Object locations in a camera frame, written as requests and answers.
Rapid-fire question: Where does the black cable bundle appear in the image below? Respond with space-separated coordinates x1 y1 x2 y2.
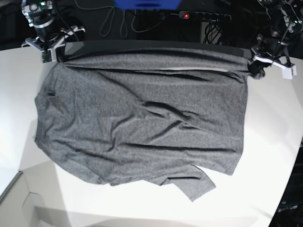
201 21 223 45

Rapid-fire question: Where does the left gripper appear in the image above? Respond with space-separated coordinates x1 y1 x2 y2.
248 46 297 79

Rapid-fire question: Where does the grey hanging cable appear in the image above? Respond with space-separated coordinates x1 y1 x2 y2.
99 7 166 38

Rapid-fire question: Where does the grey t-shirt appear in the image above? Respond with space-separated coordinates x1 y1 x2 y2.
35 47 265 201

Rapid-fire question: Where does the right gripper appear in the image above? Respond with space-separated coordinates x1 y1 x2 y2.
21 26 86 63

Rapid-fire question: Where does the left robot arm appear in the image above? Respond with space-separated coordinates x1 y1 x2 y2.
248 0 303 79

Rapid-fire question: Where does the white chair at table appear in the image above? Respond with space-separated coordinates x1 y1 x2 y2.
0 172 71 227

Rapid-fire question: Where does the blue box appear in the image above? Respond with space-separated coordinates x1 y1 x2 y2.
114 0 181 10

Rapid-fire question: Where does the black power strip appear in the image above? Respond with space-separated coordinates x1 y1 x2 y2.
178 11 232 22

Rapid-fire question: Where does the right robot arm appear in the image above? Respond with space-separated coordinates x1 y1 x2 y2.
21 0 86 63

